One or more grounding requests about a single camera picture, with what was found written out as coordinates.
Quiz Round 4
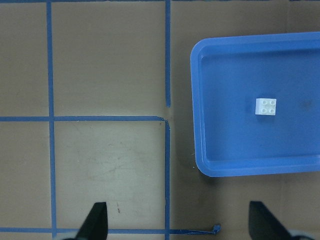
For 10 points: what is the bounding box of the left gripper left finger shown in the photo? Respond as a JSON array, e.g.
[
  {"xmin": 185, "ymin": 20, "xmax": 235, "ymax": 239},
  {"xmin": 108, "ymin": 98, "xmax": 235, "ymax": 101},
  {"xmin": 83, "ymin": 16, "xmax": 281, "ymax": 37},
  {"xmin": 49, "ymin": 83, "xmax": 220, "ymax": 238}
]
[{"xmin": 76, "ymin": 202, "xmax": 108, "ymax": 240}]

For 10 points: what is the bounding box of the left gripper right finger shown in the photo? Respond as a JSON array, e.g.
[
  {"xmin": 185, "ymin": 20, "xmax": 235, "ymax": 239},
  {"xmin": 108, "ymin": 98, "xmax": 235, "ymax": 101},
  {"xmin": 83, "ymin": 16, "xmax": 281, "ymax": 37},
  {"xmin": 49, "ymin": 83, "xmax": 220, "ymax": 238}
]
[{"xmin": 248, "ymin": 201, "xmax": 292, "ymax": 240}]

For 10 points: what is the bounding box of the white block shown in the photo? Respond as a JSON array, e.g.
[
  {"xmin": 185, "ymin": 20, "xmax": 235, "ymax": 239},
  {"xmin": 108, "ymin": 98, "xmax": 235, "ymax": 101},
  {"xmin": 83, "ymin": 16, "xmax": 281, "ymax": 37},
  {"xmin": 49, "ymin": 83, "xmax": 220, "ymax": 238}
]
[{"xmin": 255, "ymin": 98, "xmax": 277, "ymax": 116}]

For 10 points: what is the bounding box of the blue plastic tray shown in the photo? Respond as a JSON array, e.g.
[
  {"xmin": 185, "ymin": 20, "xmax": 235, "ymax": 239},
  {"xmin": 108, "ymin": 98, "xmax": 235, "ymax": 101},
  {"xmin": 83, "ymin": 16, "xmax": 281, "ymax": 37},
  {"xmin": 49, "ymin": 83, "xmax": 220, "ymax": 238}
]
[{"xmin": 190, "ymin": 32, "xmax": 320, "ymax": 177}]

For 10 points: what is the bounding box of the brown paper table cover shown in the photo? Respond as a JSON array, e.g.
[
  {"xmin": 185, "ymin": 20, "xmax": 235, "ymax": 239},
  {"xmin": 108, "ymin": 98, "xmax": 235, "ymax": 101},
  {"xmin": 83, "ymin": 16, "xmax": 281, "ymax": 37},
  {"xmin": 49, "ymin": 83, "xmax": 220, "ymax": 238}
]
[{"xmin": 0, "ymin": 0, "xmax": 320, "ymax": 240}]

